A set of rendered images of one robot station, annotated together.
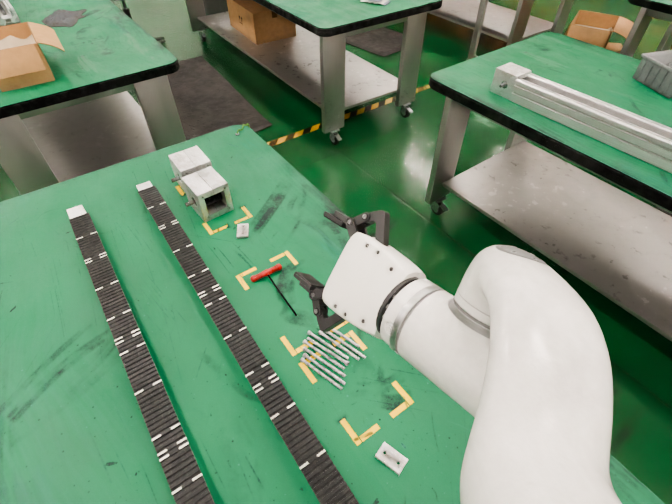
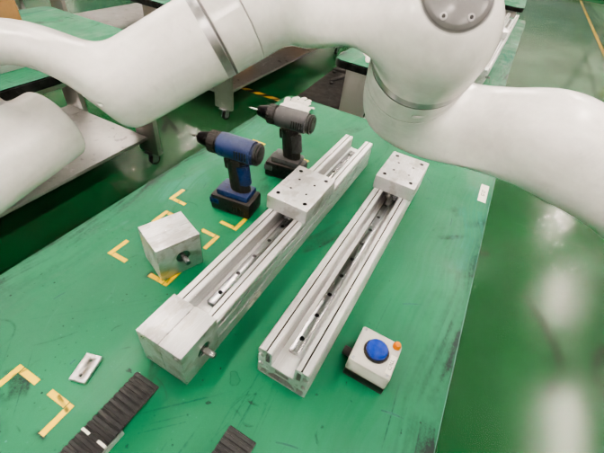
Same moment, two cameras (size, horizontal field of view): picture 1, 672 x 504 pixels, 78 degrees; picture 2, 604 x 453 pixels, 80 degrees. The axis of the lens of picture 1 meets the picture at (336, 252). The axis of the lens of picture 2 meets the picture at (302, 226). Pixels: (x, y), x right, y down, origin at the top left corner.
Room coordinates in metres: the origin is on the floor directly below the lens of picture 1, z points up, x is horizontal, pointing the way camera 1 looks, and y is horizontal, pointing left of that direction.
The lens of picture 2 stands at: (0.08, 0.31, 1.44)
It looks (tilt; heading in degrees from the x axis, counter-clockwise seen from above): 43 degrees down; 238
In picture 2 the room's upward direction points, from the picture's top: 8 degrees clockwise
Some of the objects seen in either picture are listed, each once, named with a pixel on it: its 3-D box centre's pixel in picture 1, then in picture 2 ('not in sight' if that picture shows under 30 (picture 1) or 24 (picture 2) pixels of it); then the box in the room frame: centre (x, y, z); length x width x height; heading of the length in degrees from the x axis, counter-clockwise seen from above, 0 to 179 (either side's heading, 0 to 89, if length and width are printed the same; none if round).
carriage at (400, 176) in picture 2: not in sight; (400, 178); (-0.61, -0.31, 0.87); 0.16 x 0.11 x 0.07; 35
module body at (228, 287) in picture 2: not in sight; (299, 211); (-0.29, -0.32, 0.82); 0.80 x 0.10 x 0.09; 35
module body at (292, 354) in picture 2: not in sight; (364, 241); (-0.40, -0.17, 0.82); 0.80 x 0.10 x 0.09; 35
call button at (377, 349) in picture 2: not in sight; (377, 350); (-0.25, 0.10, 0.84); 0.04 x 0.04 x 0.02
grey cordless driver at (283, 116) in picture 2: not in sight; (279, 140); (-0.34, -0.57, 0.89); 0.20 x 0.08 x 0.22; 134
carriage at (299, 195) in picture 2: not in sight; (301, 197); (-0.29, -0.32, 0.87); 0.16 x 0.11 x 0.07; 35
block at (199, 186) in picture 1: (204, 195); not in sight; (0.91, 0.37, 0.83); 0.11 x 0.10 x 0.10; 129
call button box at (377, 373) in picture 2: not in sight; (368, 356); (-0.24, 0.09, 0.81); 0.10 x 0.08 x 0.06; 125
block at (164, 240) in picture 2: not in sight; (173, 248); (0.04, -0.29, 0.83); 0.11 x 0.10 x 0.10; 104
